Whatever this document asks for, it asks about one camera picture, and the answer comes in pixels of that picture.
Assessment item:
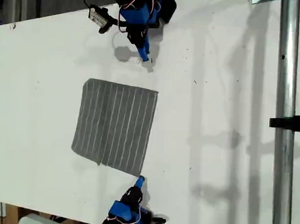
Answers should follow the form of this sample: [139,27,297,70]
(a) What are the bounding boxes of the grey striped towel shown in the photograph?
[69,77,160,179]

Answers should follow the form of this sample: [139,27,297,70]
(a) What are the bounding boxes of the black clamp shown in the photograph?
[268,107,300,136]

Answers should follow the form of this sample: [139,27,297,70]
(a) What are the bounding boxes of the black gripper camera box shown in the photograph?
[87,5,115,29]

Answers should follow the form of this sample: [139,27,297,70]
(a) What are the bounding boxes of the steel post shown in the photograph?
[263,0,300,224]

